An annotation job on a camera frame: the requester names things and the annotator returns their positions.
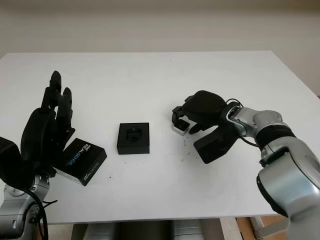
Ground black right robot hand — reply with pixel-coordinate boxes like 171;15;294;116
171;90;230;135

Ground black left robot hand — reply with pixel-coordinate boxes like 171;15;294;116
19;70;76;176

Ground small silver cube camera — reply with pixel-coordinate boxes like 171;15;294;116
171;121;191;136

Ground black RealSense box lid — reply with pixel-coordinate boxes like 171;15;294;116
53;137;108;187

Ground black foam-lined box base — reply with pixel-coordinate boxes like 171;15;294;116
116;122;151;156

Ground grey robot torso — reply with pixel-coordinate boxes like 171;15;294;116
72;218;221;240

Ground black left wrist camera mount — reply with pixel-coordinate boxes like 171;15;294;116
0;136;33;191

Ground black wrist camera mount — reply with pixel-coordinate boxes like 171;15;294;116
193;117;241;165
0;136;33;191

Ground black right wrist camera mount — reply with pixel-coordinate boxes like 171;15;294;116
193;117;241;165

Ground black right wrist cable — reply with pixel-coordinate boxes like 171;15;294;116
226;98;261;148

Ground white table leg frame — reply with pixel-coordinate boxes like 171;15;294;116
219;216;266;240

